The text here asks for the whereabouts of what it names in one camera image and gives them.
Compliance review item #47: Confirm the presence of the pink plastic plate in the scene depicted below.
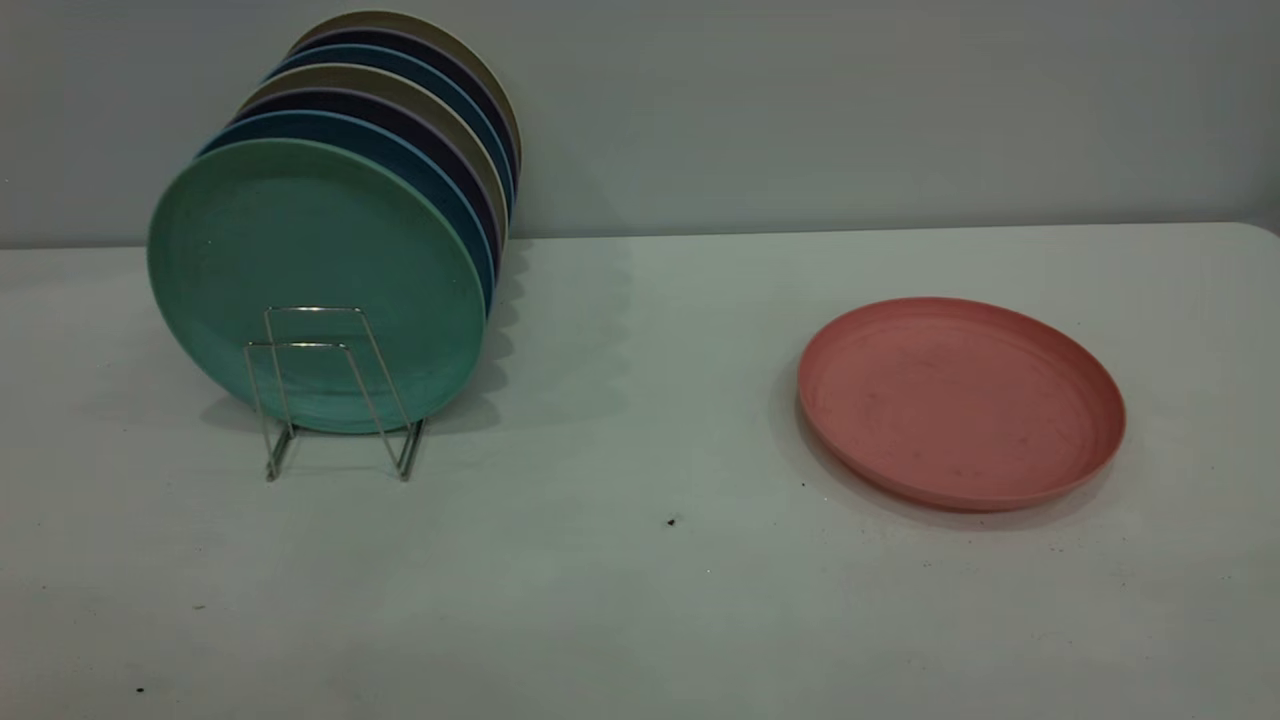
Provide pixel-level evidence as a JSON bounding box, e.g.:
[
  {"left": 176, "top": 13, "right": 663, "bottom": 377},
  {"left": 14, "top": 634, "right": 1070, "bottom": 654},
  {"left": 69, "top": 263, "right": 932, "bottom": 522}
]
[{"left": 797, "top": 296, "right": 1127, "bottom": 513}]

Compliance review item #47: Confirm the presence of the dark purple plastic plate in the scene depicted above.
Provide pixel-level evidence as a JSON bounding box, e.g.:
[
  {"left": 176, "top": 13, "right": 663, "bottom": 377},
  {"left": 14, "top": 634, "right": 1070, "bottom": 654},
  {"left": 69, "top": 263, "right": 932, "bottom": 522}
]
[
  {"left": 288, "top": 27, "right": 521, "bottom": 187},
  {"left": 231, "top": 87, "right": 502, "bottom": 273}
]

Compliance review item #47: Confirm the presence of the green plastic plate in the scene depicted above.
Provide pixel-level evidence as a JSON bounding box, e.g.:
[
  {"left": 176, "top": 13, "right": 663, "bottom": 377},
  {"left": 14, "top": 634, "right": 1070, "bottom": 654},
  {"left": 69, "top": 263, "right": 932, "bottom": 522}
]
[{"left": 147, "top": 138, "right": 488, "bottom": 435}]

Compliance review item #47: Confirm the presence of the blue plastic plate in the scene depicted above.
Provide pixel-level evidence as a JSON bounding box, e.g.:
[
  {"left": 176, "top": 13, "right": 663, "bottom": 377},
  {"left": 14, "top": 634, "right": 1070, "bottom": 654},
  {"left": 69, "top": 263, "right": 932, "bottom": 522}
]
[
  {"left": 198, "top": 109, "right": 497, "bottom": 317},
  {"left": 266, "top": 43, "right": 517, "bottom": 217}
]

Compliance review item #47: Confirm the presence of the beige plastic plate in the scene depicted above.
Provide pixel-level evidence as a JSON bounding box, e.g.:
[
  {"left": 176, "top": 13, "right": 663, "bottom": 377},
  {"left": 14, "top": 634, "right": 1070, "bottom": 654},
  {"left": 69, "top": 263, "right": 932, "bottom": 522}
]
[
  {"left": 289, "top": 10, "right": 524, "bottom": 163},
  {"left": 239, "top": 62, "right": 511, "bottom": 243}
]

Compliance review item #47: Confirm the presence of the metal wire plate rack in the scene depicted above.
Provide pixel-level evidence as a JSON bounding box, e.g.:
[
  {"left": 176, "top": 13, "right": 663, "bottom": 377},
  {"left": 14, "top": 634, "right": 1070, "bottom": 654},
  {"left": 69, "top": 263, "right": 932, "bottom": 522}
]
[{"left": 244, "top": 306, "right": 427, "bottom": 484}]

